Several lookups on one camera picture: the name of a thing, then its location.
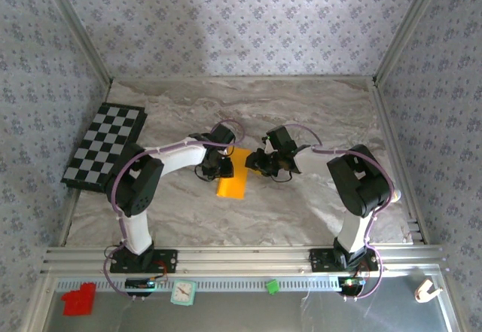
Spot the red left arm wire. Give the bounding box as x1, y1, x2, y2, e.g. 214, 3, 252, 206
150, 259, 169, 283

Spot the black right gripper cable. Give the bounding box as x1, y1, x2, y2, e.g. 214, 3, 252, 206
269, 168, 294, 184

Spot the aluminium frame post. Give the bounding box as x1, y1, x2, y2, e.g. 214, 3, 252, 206
37, 0, 114, 84
371, 0, 451, 87

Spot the red toy block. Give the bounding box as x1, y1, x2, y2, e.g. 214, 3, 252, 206
60, 282, 97, 317

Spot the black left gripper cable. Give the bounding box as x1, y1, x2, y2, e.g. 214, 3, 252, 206
194, 164, 212, 182

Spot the red arm wire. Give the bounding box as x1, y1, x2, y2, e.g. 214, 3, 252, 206
352, 260, 372, 280
150, 259, 169, 283

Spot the aluminium mounting rail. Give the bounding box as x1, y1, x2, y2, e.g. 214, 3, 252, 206
40, 244, 447, 276

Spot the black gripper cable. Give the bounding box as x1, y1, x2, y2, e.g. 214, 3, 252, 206
269, 168, 294, 184
194, 164, 212, 182

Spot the orange cloth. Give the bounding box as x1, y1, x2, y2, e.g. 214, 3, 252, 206
215, 147, 252, 200

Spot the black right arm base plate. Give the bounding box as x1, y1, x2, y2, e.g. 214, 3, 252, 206
308, 248, 380, 273

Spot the black grey chessboard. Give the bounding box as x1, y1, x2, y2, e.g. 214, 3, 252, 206
60, 102, 148, 193

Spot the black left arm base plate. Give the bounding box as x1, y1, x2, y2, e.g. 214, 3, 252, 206
108, 248, 178, 275

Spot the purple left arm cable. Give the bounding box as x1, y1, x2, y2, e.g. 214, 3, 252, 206
103, 119, 246, 303

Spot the red right arm wire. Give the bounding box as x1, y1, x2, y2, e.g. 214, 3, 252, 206
352, 260, 372, 280

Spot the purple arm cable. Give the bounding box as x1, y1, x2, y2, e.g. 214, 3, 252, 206
282, 123, 396, 302
103, 119, 246, 303

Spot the aluminium back rail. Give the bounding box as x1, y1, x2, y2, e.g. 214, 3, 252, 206
111, 75, 376, 83

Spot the grey slotted cable duct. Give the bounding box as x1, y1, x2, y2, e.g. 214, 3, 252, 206
55, 276, 344, 294

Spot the white plastic clamp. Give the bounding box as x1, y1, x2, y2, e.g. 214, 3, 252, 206
413, 279, 444, 303

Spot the teal square clock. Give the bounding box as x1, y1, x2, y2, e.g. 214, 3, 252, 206
169, 279, 197, 306

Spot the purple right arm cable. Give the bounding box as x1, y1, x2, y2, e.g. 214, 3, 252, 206
282, 123, 396, 302

